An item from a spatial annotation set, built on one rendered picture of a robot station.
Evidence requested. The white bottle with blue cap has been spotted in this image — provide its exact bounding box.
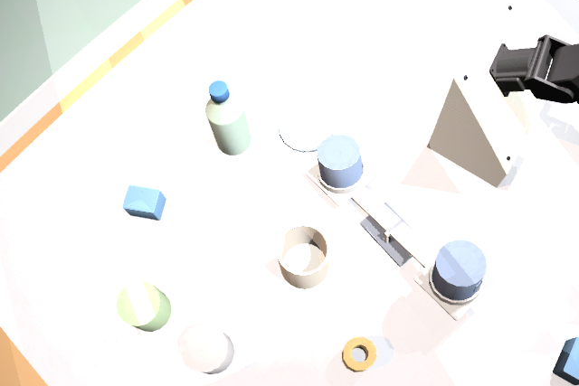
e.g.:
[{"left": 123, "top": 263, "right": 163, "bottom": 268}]
[{"left": 205, "top": 80, "right": 251, "bottom": 155}]

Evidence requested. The light blue cylinder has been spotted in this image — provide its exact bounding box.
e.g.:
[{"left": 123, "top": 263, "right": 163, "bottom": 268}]
[{"left": 432, "top": 239, "right": 488, "bottom": 301}]

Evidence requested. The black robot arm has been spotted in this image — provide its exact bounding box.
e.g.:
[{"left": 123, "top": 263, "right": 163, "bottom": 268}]
[{"left": 489, "top": 34, "right": 579, "bottom": 104}]

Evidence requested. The pale yellow tape roll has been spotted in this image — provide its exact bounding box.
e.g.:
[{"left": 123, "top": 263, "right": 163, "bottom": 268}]
[{"left": 342, "top": 337, "right": 376, "bottom": 372}]

